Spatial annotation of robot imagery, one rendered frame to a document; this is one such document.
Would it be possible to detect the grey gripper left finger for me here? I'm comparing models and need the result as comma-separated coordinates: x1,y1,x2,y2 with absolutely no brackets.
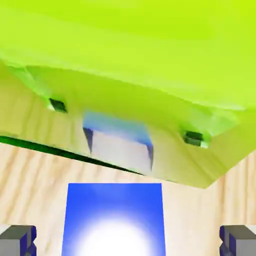
0,224,38,256

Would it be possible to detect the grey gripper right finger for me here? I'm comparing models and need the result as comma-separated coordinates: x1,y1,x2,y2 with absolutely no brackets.
219,224,256,256

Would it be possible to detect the small blue cube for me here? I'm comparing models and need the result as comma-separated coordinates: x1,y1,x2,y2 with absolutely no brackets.
61,182,167,256

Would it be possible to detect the large lime green box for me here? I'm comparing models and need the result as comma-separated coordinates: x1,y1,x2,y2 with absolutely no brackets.
0,0,256,189

